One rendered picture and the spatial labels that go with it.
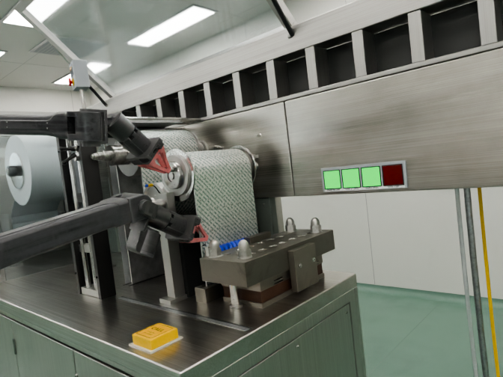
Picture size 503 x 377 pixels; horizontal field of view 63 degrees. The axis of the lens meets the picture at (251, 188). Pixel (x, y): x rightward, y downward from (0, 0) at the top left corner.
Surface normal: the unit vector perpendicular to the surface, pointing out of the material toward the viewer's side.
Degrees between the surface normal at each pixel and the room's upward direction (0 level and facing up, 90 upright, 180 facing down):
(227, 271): 90
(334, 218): 90
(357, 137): 90
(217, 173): 90
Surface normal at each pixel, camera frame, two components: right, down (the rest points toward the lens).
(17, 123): -0.20, 0.14
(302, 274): 0.74, -0.05
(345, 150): -0.66, 0.11
